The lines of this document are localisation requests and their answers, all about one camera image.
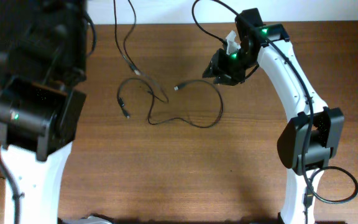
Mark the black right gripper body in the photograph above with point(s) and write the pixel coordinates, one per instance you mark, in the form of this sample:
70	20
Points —
221	66

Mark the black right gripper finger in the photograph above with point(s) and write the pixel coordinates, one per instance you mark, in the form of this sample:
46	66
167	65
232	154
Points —
210	72
214	63

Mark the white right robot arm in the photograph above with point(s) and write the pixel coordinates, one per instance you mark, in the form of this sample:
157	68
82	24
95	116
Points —
311	136

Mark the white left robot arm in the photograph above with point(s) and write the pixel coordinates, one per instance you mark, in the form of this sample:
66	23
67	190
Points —
40	108

